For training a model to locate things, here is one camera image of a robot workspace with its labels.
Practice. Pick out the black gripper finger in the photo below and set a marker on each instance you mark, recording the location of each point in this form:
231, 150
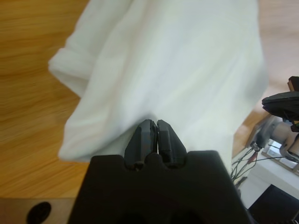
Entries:
168, 142
142, 140

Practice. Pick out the white Unitree t-shirt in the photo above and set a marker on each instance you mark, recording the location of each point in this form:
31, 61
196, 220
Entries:
163, 70

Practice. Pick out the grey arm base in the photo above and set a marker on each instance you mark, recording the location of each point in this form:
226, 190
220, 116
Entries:
262, 133

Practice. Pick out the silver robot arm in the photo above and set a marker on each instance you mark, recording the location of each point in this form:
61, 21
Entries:
283, 130

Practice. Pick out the black rectangular case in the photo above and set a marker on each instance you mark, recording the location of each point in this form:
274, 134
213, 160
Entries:
275, 205

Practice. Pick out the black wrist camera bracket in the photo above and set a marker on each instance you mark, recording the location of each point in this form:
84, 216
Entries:
282, 100

